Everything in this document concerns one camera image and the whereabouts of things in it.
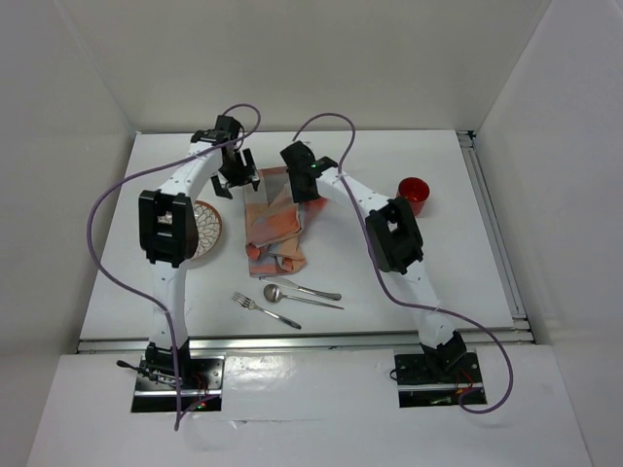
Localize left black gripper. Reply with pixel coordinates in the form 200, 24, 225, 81
209, 148, 259, 199

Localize orange checked cloth placemat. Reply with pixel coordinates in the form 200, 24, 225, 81
243, 166, 327, 277

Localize red mug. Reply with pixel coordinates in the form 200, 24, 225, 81
397, 177, 430, 216

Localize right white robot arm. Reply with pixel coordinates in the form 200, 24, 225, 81
280, 141, 466, 381

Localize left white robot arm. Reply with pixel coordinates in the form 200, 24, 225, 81
138, 115, 259, 388

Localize floral patterned ceramic plate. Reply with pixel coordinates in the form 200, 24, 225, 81
192, 200, 223, 262

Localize silver spoon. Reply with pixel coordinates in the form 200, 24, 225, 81
263, 284, 343, 309

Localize silver fork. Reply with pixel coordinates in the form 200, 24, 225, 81
232, 292, 302, 330

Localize silver table knife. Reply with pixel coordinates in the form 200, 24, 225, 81
259, 276, 342, 302

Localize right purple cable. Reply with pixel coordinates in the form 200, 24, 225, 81
294, 113, 516, 415

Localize purple cable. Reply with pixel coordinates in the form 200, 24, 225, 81
87, 102, 262, 433
294, 113, 516, 415

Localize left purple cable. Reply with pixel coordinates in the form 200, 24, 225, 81
87, 102, 262, 433

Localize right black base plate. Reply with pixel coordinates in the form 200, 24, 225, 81
394, 352, 483, 386

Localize aluminium frame rail right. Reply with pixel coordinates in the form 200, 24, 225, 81
456, 130, 531, 331

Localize aluminium frame rail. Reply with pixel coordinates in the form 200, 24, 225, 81
76, 328, 536, 354
456, 130, 531, 331

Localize aluminium frame rail front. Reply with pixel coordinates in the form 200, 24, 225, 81
76, 328, 536, 354

